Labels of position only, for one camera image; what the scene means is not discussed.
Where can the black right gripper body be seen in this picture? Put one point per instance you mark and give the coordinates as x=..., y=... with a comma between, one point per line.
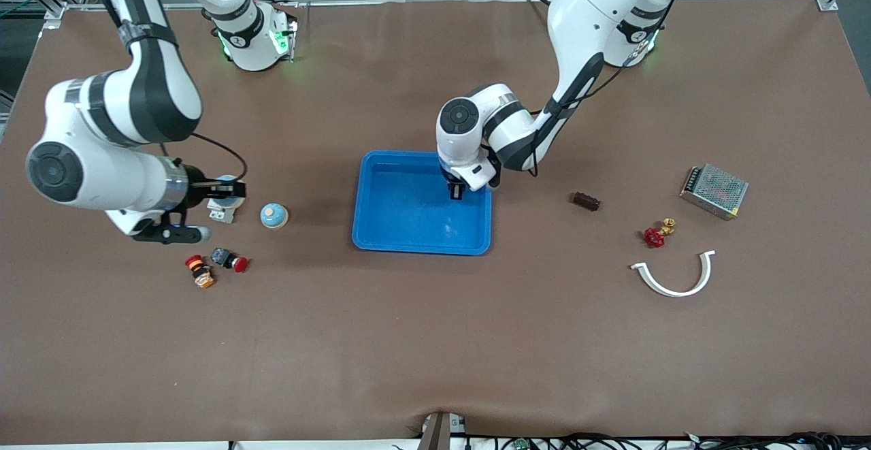
x=196, y=186

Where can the blue dome desk bell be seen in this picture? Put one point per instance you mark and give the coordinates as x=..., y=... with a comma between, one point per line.
x=228, y=178
x=274, y=217

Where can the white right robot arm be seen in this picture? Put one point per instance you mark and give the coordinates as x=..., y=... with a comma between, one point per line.
x=102, y=178

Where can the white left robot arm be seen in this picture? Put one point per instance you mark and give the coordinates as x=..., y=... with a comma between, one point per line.
x=585, y=14

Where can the blue plastic tray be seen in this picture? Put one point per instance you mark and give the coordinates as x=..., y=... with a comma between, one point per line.
x=408, y=218

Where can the white red circuit breaker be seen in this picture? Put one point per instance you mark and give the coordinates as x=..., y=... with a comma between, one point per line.
x=221, y=213

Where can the red pushbutton with blue block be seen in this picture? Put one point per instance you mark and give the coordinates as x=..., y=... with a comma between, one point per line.
x=221, y=256

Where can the red emergency stop orange collar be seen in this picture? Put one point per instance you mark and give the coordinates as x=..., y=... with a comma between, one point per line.
x=202, y=274

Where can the brown table mat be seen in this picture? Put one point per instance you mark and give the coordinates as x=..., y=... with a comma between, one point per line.
x=435, y=341

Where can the white curved pipe clamp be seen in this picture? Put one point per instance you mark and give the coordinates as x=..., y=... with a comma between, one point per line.
x=670, y=292

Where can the metal mesh power supply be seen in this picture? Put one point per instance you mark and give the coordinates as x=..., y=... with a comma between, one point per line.
x=714, y=190

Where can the silver corner bracket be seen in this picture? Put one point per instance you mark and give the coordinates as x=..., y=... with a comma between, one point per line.
x=53, y=18
x=827, y=4

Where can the table edge clamp bracket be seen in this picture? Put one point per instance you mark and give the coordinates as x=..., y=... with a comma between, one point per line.
x=441, y=433

